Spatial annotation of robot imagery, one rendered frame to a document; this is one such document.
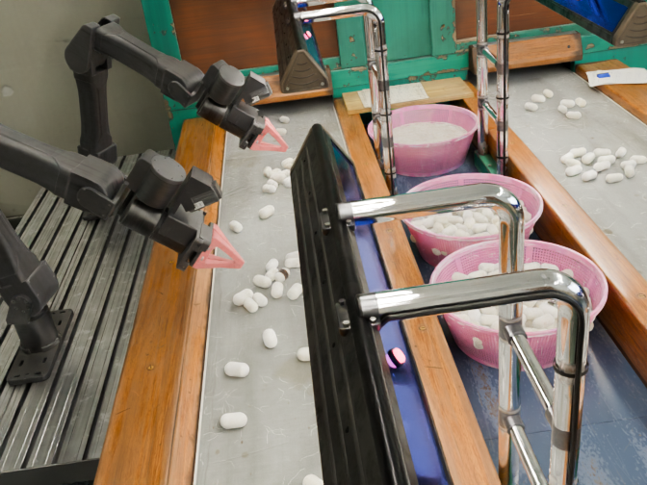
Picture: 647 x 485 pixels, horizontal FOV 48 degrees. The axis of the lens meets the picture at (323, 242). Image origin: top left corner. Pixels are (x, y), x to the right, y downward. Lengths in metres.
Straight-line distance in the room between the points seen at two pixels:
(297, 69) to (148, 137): 1.96
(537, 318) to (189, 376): 0.52
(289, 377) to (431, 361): 0.20
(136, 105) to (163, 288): 1.88
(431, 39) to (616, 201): 0.80
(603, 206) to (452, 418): 0.66
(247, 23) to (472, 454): 1.40
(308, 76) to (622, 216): 0.63
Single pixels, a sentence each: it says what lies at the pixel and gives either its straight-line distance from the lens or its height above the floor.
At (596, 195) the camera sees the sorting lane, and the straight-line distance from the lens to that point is 1.50.
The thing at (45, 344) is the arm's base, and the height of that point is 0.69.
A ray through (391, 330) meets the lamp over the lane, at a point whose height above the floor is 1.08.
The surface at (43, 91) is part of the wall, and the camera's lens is 3.15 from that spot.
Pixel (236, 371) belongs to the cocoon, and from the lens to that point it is 1.07.
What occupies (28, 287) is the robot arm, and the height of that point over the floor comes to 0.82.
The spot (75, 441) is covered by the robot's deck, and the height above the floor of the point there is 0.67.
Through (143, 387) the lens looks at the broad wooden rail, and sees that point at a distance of 1.07.
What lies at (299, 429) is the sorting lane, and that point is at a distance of 0.98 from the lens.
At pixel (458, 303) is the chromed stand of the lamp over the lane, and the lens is 0.52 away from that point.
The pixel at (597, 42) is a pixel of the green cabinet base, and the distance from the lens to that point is 2.21.
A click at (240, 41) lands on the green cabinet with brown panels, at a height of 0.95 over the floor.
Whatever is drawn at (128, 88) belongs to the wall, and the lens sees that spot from 3.07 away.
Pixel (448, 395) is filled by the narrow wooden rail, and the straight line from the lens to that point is 0.97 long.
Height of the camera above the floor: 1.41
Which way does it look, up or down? 29 degrees down
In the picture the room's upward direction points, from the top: 8 degrees counter-clockwise
